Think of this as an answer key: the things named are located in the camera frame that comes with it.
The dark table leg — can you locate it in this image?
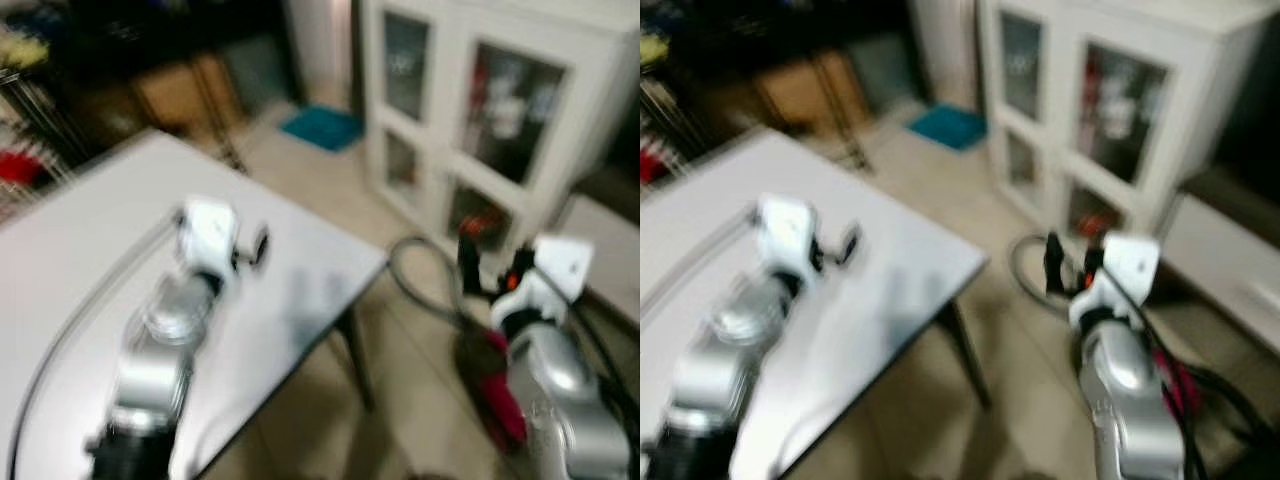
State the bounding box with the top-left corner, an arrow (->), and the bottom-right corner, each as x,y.
938,298 -> 995,411
334,306 -> 378,412

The brown cardboard box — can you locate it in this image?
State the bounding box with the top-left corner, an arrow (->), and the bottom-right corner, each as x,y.
133,54 -> 243,138
754,54 -> 873,133

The metal wire rack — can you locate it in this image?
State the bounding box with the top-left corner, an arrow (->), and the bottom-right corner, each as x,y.
640,72 -> 703,193
0,68 -> 73,193

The grey looped hose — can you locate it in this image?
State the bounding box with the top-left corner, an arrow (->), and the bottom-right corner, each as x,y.
388,236 -> 483,333
1008,233 -> 1083,323

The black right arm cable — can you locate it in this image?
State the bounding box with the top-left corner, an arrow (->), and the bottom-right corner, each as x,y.
1128,286 -> 1280,480
556,286 -> 641,446

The white glass-door cabinet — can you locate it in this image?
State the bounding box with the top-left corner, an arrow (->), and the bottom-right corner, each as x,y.
978,0 -> 1280,239
358,0 -> 641,253

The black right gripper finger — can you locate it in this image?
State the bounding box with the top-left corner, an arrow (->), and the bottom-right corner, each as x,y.
456,220 -> 485,298
1042,232 -> 1069,297

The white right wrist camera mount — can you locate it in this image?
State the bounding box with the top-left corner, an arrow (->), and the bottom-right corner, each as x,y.
1068,231 -> 1162,333
493,234 -> 594,329

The low white bench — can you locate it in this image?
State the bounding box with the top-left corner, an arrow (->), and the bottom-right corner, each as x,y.
553,194 -> 641,323
1158,193 -> 1280,353

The red floor appliance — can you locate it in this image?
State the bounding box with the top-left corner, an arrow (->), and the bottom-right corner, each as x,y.
453,328 -> 528,453
1150,348 -> 1203,419

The teal floor mat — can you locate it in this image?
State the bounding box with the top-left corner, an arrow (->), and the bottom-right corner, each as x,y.
279,104 -> 364,153
906,102 -> 990,153

